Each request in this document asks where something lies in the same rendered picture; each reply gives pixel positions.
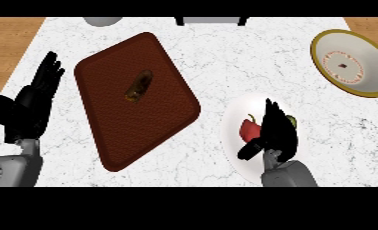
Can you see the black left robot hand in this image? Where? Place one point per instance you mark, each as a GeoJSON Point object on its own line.
{"type": "Point", "coordinates": [32, 104]}

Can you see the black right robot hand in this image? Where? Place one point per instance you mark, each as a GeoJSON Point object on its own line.
{"type": "Point", "coordinates": [278, 134]}

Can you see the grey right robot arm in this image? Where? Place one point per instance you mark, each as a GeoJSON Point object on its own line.
{"type": "Point", "coordinates": [286, 172]}

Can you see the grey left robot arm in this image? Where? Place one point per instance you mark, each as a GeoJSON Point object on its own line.
{"type": "Point", "coordinates": [20, 165]}

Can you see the red bell pepper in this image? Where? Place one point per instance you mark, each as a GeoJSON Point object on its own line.
{"type": "Point", "coordinates": [250, 130]}

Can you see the white plate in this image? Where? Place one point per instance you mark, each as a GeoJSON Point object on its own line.
{"type": "Point", "coordinates": [234, 140]}

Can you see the white bowl with gold rim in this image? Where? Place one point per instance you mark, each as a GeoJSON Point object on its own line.
{"type": "Point", "coordinates": [349, 62]}

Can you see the brown rectangular placemat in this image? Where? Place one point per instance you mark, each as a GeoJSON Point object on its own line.
{"type": "Point", "coordinates": [135, 100]}

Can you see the brown oblong food item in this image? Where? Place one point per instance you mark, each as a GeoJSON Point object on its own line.
{"type": "Point", "coordinates": [140, 86]}

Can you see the grey round object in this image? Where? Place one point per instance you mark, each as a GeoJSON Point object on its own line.
{"type": "Point", "coordinates": [103, 21]}

